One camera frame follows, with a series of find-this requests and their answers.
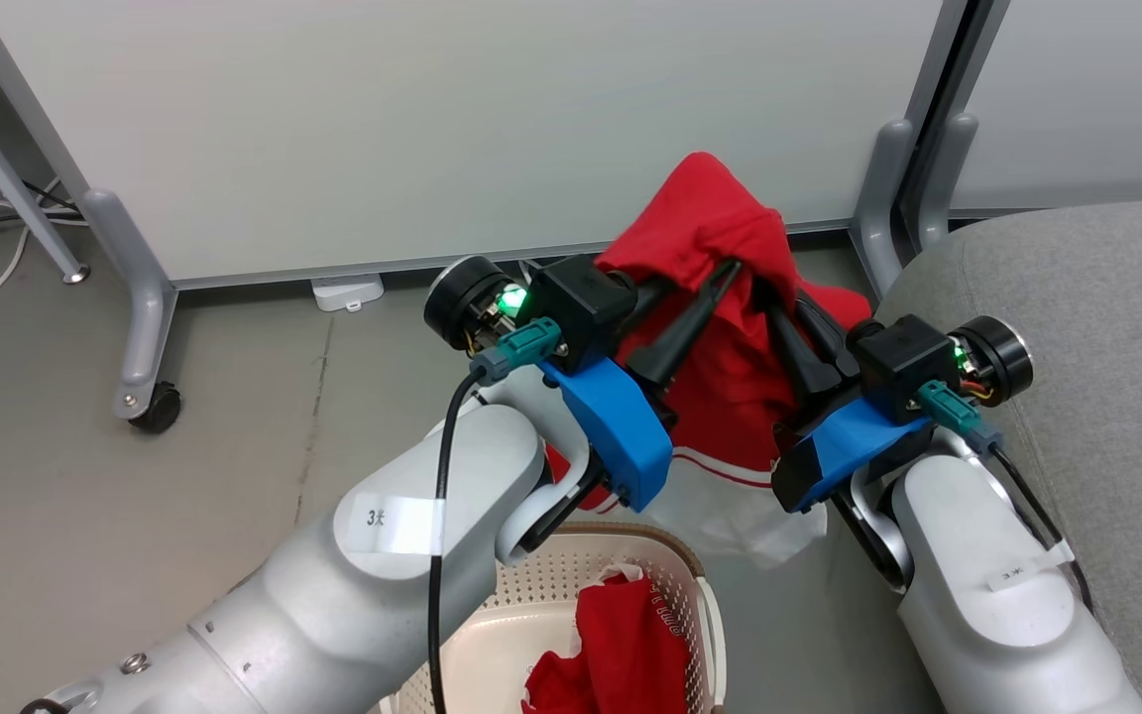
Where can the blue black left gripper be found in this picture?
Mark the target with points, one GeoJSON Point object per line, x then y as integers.
{"type": "Point", "coordinates": [616, 426]}

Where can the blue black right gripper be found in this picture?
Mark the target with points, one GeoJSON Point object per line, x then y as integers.
{"type": "Point", "coordinates": [854, 446]}

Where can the red garment with white stripes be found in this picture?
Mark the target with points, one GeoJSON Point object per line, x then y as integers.
{"type": "Point", "coordinates": [720, 218]}

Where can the plain red garment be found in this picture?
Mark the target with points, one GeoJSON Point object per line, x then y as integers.
{"type": "Point", "coordinates": [630, 645]}

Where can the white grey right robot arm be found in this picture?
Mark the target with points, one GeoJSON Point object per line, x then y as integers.
{"type": "Point", "coordinates": [987, 615]}

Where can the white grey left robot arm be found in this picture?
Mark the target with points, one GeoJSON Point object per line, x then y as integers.
{"type": "Point", "coordinates": [333, 595]}

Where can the cream perforated laundry basket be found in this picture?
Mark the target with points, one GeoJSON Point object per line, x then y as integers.
{"type": "Point", "coordinates": [551, 585]}

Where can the grey fabric sofa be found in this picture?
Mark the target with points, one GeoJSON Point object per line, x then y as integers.
{"type": "Point", "coordinates": [1106, 327]}

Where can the large white partition panel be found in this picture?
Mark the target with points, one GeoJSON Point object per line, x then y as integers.
{"type": "Point", "coordinates": [432, 129]}

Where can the white power adapter box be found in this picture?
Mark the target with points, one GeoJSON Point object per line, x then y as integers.
{"type": "Point", "coordinates": [345, 292]}

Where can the narrow white partition panel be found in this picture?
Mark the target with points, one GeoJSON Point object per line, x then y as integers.
{"type": "Point", "coordinates": [1086, 99]}

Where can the black caster wheel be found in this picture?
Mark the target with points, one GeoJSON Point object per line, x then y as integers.
{"type": "Point", "coordinates": [160, 409]}

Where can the grey partition foot with caster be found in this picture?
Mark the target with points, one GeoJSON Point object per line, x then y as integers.
{"type": "Point", "coordinates": [140, 297]}

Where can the grey metal table leg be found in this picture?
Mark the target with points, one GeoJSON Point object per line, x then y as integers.
{"type": "Point", "coordinates": [6, 169]}

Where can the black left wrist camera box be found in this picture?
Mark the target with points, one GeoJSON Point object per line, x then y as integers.
{"type": "Point", "coordinates": [581, 307]}

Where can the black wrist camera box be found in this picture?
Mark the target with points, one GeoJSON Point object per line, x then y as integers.
{"type": "Point", "coordinates": [903, 362]}
{"type": "Point", "coordinates": [581, 307]}

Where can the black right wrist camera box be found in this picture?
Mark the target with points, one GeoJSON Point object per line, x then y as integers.
{"type": "Point", "coordinates": [903, 362]}

